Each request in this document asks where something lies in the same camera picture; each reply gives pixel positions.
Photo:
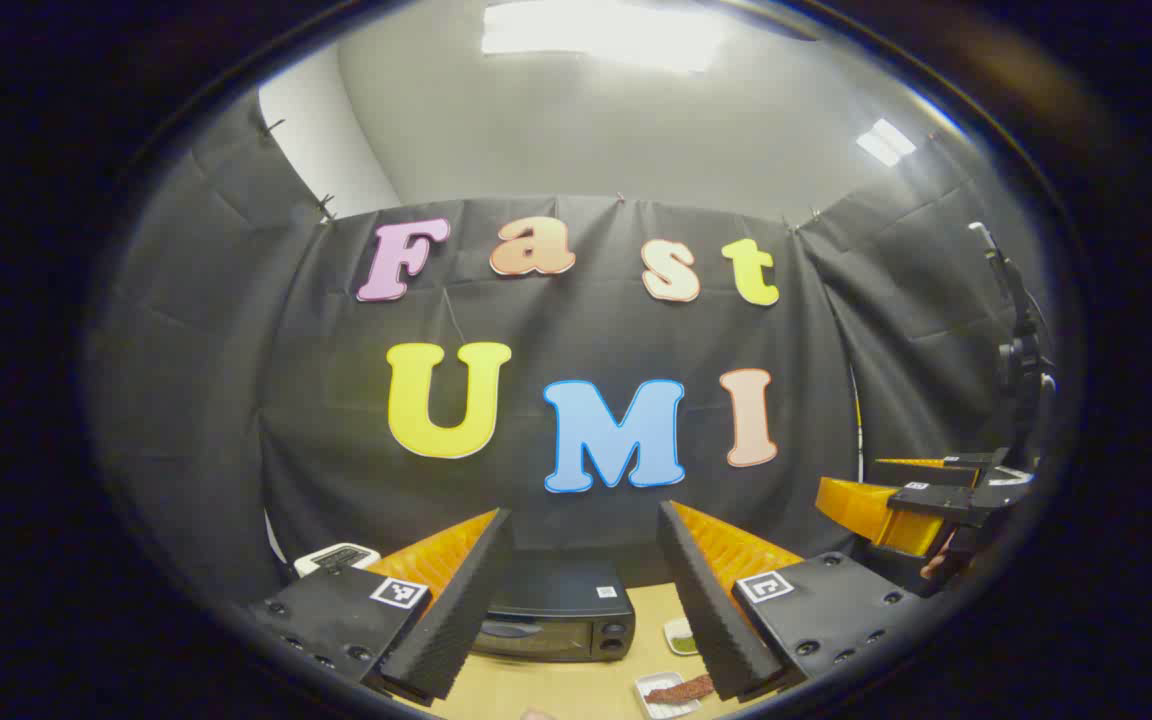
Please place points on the white toaster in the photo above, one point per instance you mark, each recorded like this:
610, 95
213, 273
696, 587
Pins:
336, 558

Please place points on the white divided bean dish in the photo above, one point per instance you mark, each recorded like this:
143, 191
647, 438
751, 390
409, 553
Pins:
681, 640

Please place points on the black electric oven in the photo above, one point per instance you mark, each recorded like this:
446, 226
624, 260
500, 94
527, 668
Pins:
556, 610

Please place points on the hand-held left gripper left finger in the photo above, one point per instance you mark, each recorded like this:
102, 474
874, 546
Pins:
466, 600

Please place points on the black backdrop cloth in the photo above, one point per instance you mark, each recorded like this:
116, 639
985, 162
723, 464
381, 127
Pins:
586, 330

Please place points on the red meat strip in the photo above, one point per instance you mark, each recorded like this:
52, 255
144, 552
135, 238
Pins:
681, 690

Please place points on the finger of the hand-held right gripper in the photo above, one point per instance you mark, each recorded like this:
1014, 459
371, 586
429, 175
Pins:
926, 472
936, 500

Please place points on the small ceiling light panel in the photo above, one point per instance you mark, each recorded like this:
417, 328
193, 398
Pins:
884, 142

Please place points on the white ridged tray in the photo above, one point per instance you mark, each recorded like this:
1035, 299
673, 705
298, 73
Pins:
658, 709

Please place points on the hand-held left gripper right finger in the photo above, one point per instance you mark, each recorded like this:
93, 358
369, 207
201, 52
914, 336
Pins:
706, 600

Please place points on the large ceiling light panel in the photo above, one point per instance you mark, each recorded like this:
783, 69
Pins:
596, 35

